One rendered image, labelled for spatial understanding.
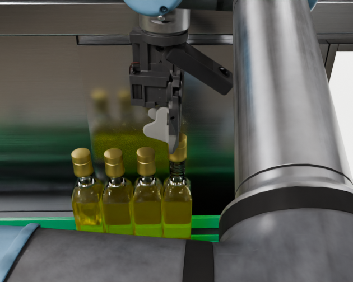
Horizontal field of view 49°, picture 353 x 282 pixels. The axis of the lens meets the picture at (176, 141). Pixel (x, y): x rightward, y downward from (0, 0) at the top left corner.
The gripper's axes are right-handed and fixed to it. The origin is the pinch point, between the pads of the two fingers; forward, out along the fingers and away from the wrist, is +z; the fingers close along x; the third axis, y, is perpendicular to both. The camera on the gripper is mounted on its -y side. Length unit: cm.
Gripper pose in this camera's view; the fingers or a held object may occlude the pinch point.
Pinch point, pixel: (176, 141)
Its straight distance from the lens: 69.5
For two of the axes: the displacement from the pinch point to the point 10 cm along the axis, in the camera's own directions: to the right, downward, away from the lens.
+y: -10.0, -0.6, 0.6
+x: -0.8, 5.5, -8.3
